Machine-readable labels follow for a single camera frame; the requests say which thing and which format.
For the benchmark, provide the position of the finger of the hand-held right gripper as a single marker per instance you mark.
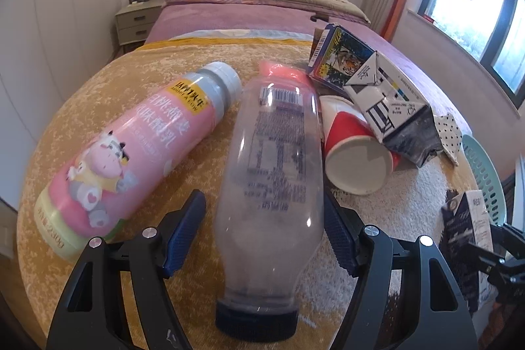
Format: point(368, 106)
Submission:
point(510, 234)
point(506, 272)

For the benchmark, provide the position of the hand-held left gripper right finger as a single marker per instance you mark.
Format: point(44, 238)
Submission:
point(338, 235)

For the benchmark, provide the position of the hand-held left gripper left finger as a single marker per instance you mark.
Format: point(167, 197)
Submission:
point(184, 235)

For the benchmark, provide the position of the dark blue drink carton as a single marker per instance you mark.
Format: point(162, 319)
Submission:
point(463, 235)

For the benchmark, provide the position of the mint green plastic basket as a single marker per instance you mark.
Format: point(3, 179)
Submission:
point(488, 177)

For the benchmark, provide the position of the clear plastic bottle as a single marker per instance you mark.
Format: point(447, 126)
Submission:
point(270, 177)

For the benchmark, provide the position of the pink yogurt drink bottle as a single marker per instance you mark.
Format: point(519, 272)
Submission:
point(123, 153)

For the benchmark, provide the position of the red paper cup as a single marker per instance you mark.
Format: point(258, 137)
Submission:
point(348, 128)

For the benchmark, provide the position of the tiger print cardboard box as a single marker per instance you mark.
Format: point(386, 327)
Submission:
point(340, 59)

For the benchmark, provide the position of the polka dot cloth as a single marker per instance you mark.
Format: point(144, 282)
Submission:
point(449, 132)

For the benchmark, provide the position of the black and white milk carton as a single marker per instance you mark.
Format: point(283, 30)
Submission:
point(389, 108)

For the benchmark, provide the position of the beige nightstand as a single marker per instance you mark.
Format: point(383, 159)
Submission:
point(135, 22)

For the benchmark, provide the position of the bed with pink bedspread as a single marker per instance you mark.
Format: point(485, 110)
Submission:
point(246, 16)

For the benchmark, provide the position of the dark framed window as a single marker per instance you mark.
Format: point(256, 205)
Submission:
point(471, 5)

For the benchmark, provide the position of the white wardrobe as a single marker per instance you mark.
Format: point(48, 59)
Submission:
point(61, 26)

